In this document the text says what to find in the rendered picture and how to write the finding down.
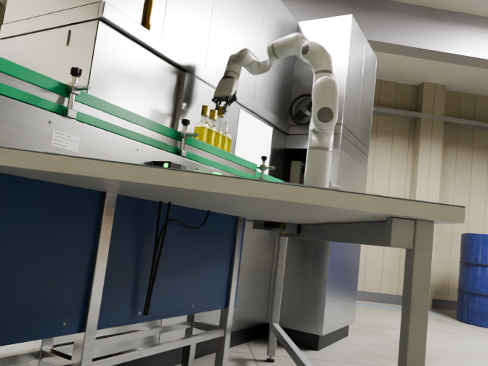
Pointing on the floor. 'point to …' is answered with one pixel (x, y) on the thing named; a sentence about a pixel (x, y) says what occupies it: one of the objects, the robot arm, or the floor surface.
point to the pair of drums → (473, 280)
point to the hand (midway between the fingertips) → (221, 109)
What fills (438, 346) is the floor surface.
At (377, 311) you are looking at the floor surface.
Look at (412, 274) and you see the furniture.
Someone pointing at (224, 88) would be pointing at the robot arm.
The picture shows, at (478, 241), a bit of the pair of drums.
